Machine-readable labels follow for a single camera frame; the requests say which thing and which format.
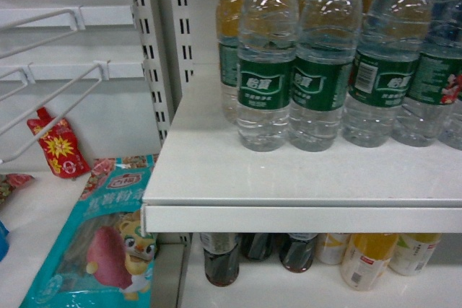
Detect water bottle green label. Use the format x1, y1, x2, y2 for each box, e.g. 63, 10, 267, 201
392, 0, 461, 147

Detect water bottle front left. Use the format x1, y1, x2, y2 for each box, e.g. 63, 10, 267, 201
237, 0, 299, 152

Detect water bottle back left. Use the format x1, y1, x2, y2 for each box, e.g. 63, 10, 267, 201
215, 0, 245, 123

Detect slotted white shelf upright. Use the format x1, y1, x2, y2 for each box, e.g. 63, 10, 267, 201
134, 0, 193, 144

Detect dark drink bottle lower middle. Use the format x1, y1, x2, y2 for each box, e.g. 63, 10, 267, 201
240, 233, 274, 262

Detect dark drink bottle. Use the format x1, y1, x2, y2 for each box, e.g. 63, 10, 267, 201
279, 233, 318, 273
199, 232, 239, 287
240, 233, 274, 262

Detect dark drink bottle lower left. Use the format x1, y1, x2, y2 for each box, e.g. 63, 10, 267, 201
199, 232, 239, 287

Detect dark drink bottle lower right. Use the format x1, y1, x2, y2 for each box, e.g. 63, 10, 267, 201
279, 233, 318, 273

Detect white yellow bottle lower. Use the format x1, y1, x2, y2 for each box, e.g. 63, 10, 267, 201
315, 233, 351, 265

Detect red spout pouch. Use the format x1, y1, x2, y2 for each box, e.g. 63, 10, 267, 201
38, 118, 91, 179

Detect teal sweet potato noodle bag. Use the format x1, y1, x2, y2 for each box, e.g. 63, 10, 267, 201
21, 154, 157, 307

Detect yellow drink bottle lower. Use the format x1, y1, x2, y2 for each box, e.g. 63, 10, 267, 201
340, 233, 398, 291

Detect white label bottle lower right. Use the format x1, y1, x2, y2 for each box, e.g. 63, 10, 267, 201
389, 233, 442, 276

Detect floral snack bag left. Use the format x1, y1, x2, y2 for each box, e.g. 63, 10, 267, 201
0, 173, 35, 204

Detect blue package left edge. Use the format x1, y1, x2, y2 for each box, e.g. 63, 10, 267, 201
0, 221, 9, 261

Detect white wire display hook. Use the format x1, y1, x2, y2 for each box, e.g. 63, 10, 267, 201
1, 61, 109, 164

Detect white wire hook upper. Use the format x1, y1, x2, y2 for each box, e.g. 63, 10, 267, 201
1, 8, 86, 58

